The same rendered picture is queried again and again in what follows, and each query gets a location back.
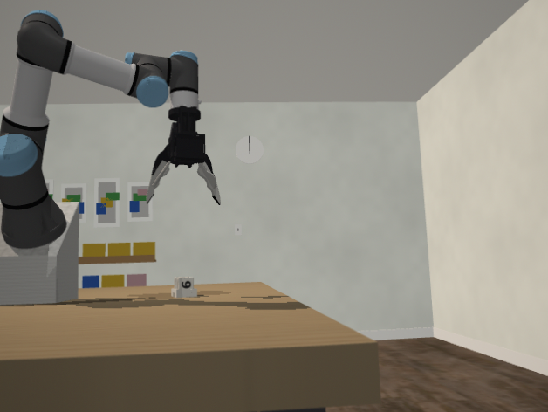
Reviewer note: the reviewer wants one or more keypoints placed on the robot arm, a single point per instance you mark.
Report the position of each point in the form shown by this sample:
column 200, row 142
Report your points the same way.
column 29, row 213

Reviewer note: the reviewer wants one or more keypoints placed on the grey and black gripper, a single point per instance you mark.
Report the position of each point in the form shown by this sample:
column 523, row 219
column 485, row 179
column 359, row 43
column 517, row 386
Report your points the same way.
column 187, row 148

